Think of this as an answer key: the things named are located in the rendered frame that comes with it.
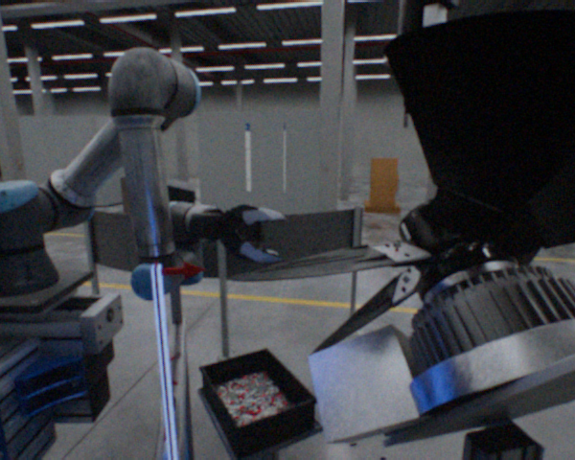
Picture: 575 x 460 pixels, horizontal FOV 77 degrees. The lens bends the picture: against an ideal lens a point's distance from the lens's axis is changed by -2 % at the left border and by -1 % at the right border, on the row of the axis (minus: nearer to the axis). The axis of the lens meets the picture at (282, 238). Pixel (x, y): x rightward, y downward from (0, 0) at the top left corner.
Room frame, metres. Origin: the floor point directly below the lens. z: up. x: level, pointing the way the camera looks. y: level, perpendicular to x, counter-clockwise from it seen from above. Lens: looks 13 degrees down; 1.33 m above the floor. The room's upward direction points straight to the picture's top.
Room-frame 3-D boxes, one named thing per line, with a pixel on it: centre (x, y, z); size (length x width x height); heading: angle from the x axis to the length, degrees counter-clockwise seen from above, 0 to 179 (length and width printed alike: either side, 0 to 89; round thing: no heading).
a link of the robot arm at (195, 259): (0.82, 0.23, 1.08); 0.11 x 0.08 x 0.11; 169
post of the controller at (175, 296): (0.96, 0.30, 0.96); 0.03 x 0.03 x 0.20; 14
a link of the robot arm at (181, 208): (0.84, 0.23, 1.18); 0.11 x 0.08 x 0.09; 51
